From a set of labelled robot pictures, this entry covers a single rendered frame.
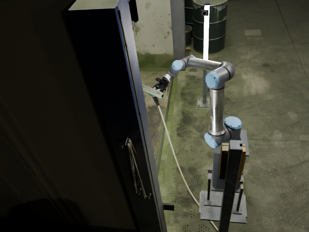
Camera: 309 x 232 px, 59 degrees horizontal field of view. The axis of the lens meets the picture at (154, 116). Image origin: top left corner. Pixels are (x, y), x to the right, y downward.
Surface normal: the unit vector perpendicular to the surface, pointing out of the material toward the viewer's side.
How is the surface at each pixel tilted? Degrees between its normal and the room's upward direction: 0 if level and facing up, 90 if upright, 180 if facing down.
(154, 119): 0
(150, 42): 90
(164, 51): 90
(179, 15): 90
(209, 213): 0
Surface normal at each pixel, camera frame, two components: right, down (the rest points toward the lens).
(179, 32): -0.15, 0.70
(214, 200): -0.11, -0.72
